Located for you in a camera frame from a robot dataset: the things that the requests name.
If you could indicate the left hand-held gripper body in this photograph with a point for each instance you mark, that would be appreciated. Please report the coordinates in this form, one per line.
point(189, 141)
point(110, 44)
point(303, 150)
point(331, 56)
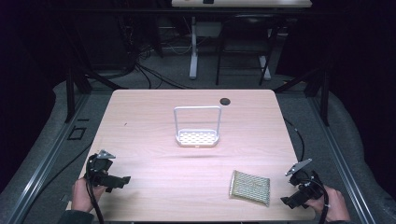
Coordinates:
point(100, 165)

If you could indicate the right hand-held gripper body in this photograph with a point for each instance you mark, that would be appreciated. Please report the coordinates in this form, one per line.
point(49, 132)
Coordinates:
point(306, 183)

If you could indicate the person's left hand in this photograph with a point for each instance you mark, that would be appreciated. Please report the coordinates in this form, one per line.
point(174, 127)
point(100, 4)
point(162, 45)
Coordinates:
point(81, 196)

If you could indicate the person's right hand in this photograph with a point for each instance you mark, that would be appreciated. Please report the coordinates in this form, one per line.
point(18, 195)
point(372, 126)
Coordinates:
point(333, 205)

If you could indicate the white metal sponge rack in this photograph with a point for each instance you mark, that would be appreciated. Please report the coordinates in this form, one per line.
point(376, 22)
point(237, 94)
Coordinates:
point(196, 137)

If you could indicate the black metal chair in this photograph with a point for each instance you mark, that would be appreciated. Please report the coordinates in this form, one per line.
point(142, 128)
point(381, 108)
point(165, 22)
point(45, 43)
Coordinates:
point(243, 40)

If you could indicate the white background desk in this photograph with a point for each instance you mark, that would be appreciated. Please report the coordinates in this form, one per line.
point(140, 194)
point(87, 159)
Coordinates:
point(243, 3)

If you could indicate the black metal frame post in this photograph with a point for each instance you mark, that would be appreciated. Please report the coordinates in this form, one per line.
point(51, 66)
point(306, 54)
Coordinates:
point(325, 96)
point(70, 93)

